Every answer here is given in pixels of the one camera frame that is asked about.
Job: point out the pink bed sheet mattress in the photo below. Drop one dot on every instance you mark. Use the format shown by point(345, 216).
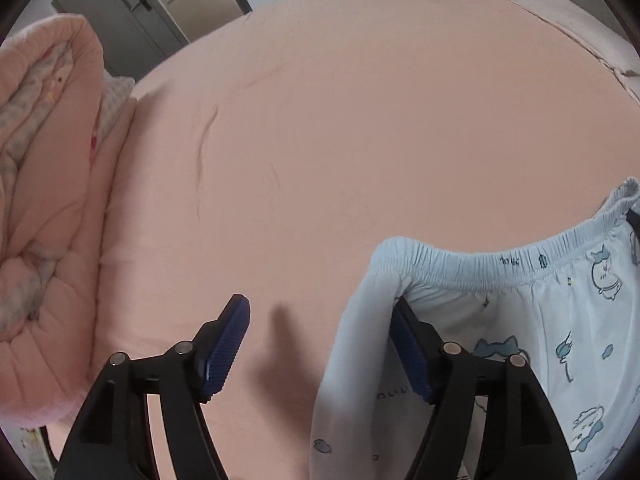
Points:
point(272, 157)

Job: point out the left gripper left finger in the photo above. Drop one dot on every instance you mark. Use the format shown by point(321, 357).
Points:
point(111, 436)

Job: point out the far pink-grey pillow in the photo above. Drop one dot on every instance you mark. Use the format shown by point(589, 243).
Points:
point(608, 47)

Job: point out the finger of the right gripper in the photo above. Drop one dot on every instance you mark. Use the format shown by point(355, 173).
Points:
point(634, 237)

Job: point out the rolled pink quilt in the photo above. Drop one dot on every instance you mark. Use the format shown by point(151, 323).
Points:
point(63, 123)

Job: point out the light blue cartoon pajama garment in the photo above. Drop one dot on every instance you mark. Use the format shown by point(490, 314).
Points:
point(569, 305)

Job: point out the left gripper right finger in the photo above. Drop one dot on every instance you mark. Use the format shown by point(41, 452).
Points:
point(522, 438)

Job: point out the grey room door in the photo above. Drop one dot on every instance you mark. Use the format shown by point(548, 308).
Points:
point(136, 35)

